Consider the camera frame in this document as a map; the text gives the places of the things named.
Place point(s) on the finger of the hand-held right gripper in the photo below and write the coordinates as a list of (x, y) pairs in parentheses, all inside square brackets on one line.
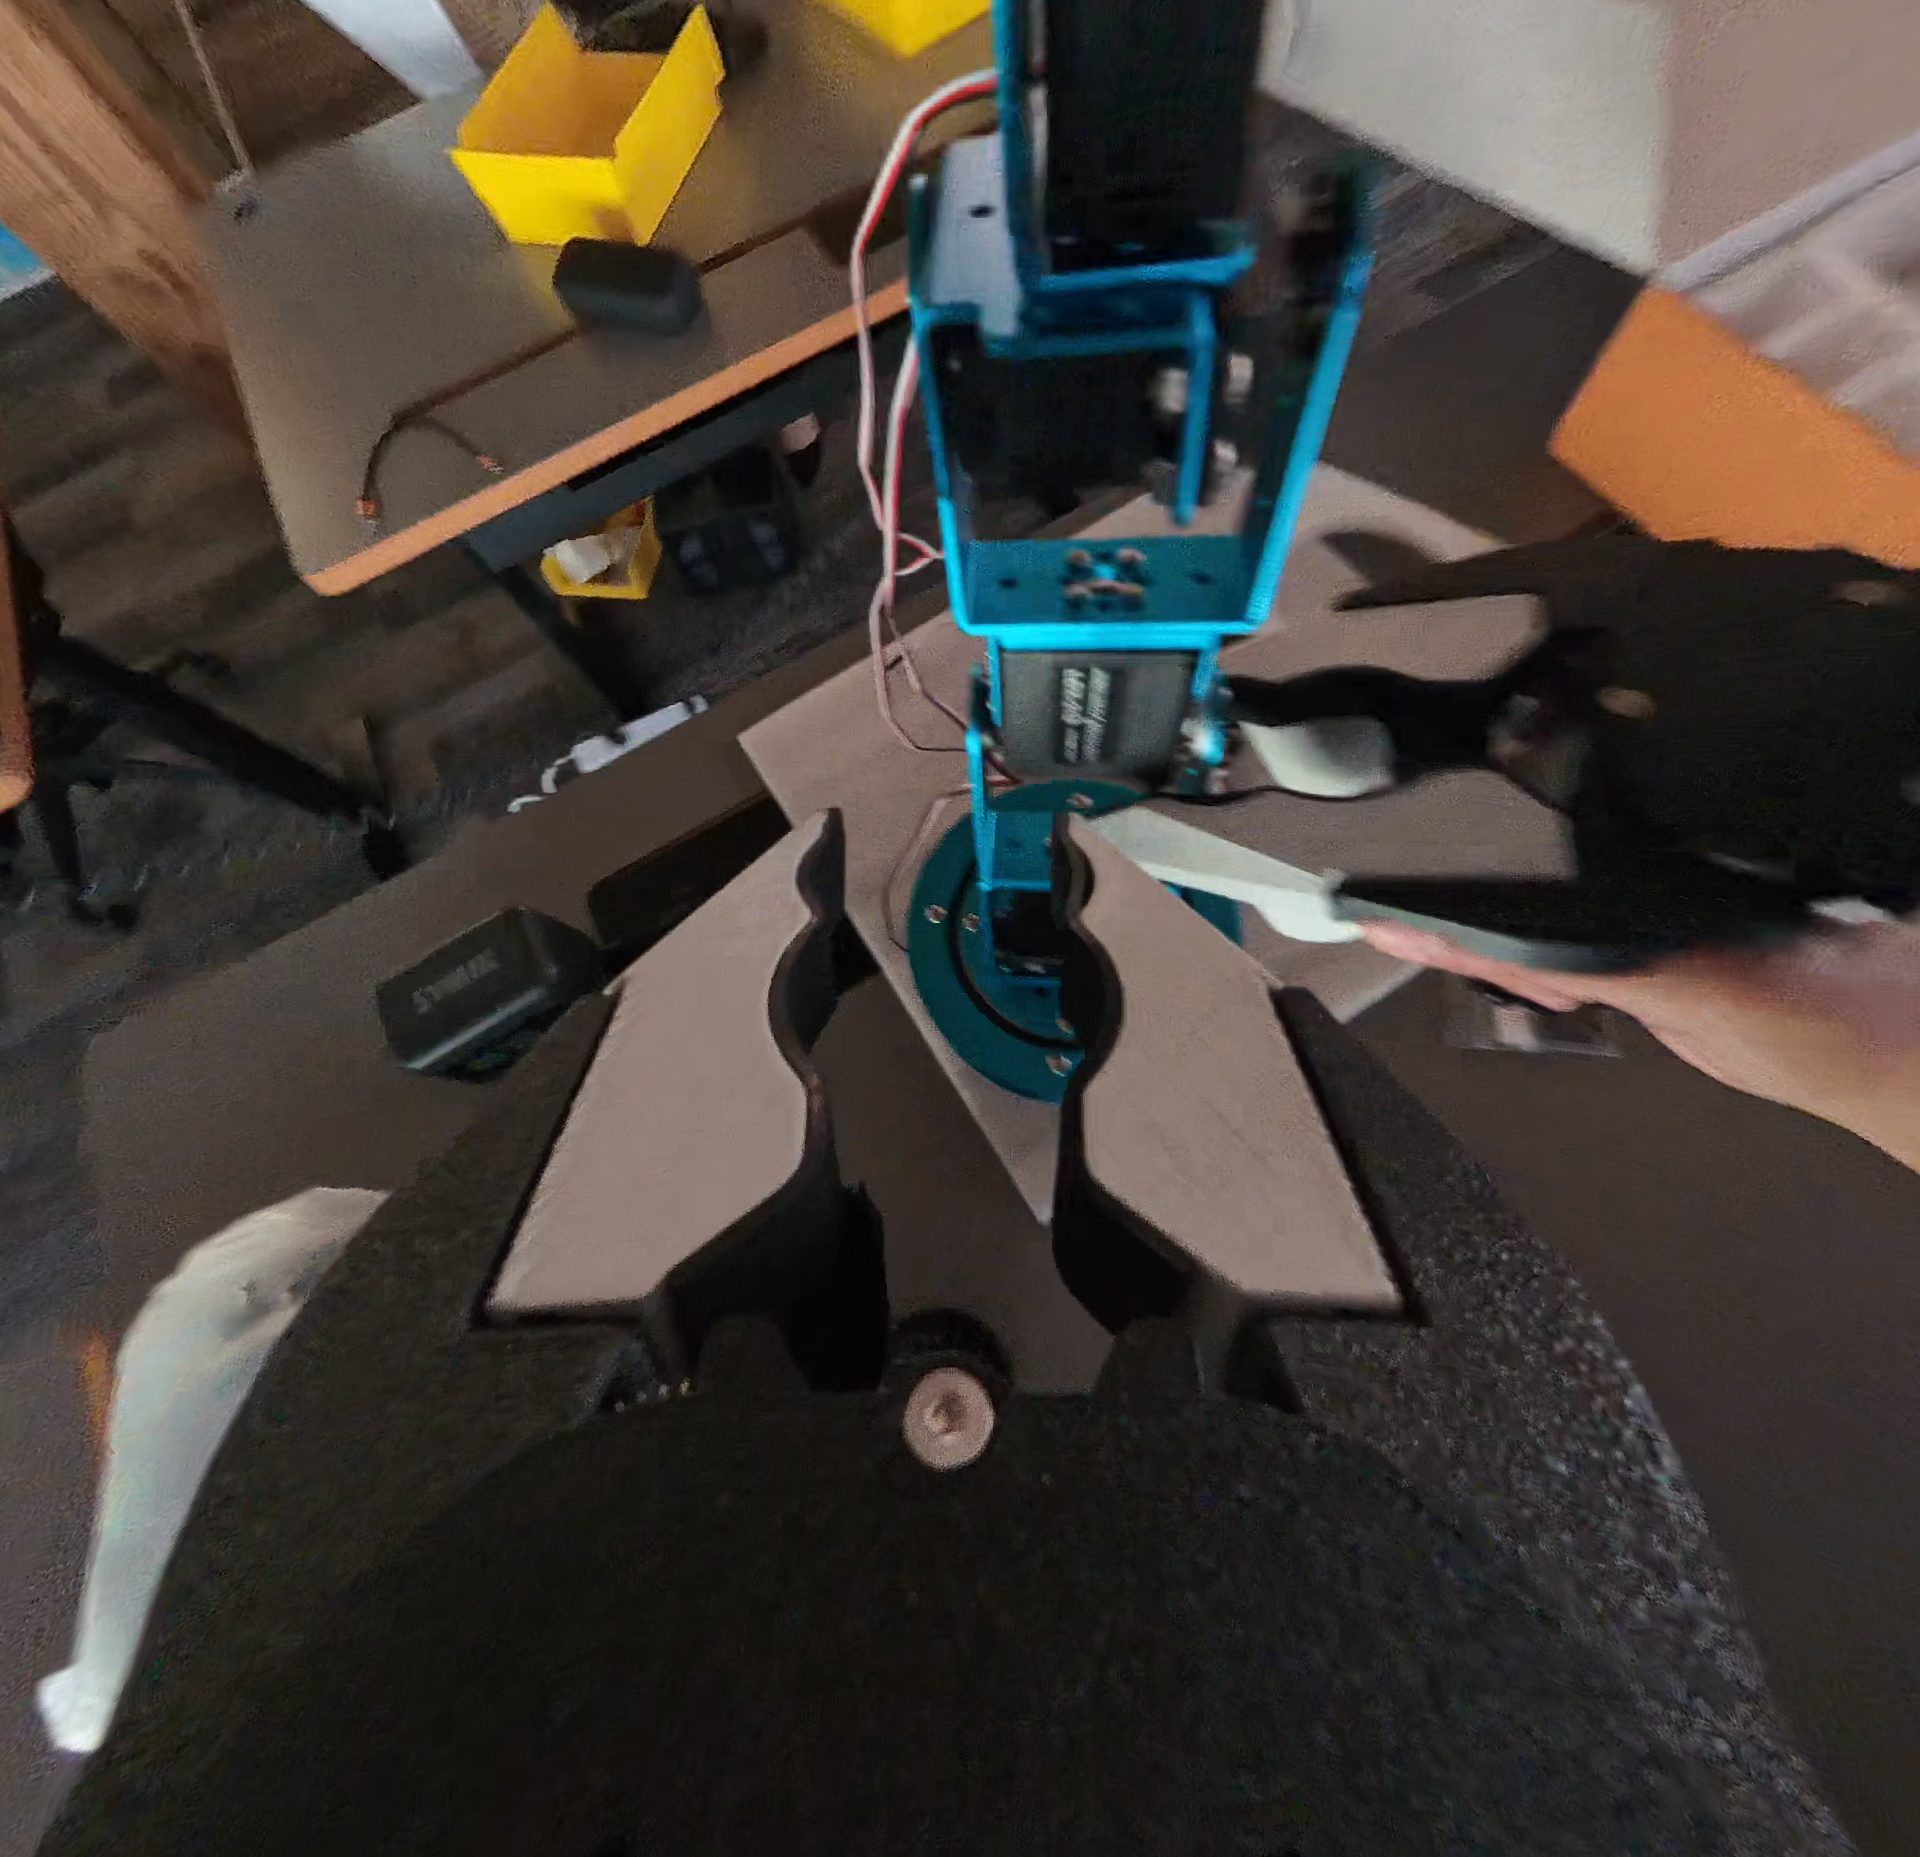
[(1319, 756), (1228, 868)]

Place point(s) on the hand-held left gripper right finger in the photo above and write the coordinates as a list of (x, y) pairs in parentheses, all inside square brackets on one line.
[(1228, 1136)]

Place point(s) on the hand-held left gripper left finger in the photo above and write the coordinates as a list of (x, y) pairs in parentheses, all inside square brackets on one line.
[(674, 1136)]

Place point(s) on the blue toy robot arm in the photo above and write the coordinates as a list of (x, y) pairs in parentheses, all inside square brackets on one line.
[(1142, 582)]

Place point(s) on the white foam insert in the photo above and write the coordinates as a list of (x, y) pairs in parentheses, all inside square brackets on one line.
[(1831, 297)]

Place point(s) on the person's right hand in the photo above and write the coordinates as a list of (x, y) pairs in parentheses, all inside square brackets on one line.
[(1771, 1019)]

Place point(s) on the white foam sheet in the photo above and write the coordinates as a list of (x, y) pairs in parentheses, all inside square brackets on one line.
[(1425, 567)]

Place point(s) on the white power strip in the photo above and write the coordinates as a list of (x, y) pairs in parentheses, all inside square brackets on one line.
[(614, 747)]

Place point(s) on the white crumpled wrap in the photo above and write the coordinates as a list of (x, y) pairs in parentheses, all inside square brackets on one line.
[(181, 1406)]

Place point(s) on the small yellow bin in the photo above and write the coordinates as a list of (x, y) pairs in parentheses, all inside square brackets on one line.
[(599, 566)]

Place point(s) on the black equipment box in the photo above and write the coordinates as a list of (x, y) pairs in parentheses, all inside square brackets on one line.
[(736, 538)]

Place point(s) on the black zip case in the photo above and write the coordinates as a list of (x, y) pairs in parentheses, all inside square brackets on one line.
[(629, 286)]

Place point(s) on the wooden pillar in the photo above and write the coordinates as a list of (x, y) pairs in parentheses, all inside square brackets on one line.
[(90, 192)]

